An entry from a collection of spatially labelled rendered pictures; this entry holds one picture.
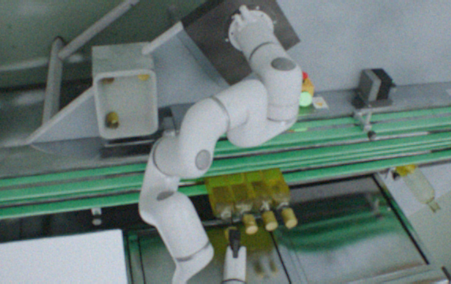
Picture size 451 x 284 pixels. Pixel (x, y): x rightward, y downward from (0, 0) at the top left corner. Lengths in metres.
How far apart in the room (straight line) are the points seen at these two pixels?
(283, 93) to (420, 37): 0.76
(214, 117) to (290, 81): 0.21
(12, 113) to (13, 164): 0.62
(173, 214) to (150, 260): 0.49
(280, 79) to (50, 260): 0.84
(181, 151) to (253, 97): 0.21
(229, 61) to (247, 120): 0.38
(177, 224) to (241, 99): 0.29
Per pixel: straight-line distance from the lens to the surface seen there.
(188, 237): 0.94
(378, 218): 1.65
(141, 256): 1.40
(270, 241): 1.44
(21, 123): 2.00
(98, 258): 1.41
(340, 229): 1.57
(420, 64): 1.76
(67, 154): 1.46
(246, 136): 1.03
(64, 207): 1.43
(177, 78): 1.41
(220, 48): 1.32
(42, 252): 1.46
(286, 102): 1.07
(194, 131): 0.89
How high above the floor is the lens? 1.93
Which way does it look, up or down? 47 degrees down
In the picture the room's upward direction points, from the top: 159 degrees clockwise
